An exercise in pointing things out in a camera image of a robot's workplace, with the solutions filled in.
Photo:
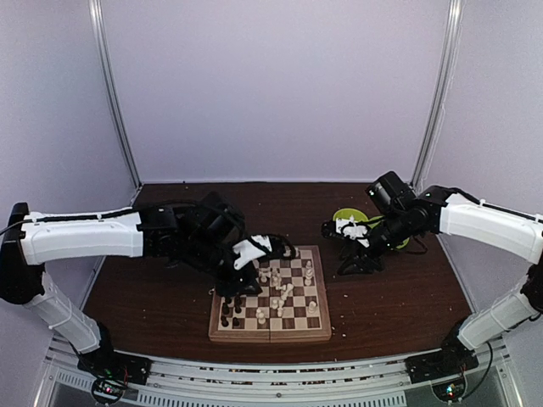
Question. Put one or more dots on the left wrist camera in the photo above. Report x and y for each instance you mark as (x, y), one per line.
(262, 246)

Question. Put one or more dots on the wooden chess board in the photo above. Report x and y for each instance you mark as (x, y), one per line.
(308, 328)

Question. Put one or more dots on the white chess pieces pile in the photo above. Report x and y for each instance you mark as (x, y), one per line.
(275, 305)

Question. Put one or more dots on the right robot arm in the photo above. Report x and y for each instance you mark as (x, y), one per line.
(405, 214)

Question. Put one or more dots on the left aluminium corner post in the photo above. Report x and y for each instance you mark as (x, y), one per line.
(99, 32)

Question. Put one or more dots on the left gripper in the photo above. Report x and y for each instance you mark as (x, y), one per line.
(234, 286)

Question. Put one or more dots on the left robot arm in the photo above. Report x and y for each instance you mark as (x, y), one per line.
(209, 235)

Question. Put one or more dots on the black chess pieces row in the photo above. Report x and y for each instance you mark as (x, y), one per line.
(232, 313)

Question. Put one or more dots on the right aluminium corner post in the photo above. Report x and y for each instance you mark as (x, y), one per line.
(437, 107)

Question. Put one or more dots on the white king chess piece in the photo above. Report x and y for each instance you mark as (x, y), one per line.
(312, 307)

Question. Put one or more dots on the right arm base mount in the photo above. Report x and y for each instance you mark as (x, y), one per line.
(445, 368)

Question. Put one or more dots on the green plastic bowl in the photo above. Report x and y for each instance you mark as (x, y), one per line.
(350, 214)

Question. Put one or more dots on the aluminium corner post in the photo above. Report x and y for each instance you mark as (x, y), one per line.
(437, 107)
(99, 32)

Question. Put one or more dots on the green plastic plate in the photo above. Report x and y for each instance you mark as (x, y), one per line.
(399, 246)

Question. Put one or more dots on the aluminium front rail frame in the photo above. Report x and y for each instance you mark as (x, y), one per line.
(381, 381)

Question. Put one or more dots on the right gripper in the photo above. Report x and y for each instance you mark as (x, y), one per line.
(363, 258)

